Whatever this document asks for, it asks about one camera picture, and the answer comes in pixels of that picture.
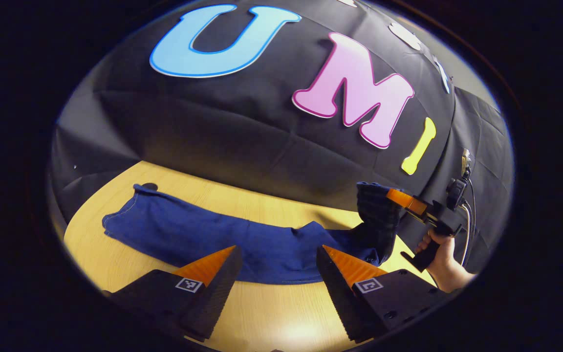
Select black backdrop cloth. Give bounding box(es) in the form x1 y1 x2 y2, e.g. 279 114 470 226
51 0 514 274

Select white cable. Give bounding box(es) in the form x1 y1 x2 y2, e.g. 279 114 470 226
459 202 473 267

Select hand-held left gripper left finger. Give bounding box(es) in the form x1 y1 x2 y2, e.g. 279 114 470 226
102 244 244 343

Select black cable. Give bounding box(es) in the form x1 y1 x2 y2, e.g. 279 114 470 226
466 178 477 245

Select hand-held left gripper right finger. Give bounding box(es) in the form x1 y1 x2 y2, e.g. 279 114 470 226
316 244 452 344

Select blue denim jeans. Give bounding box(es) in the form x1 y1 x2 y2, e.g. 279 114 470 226
102 183 394 286

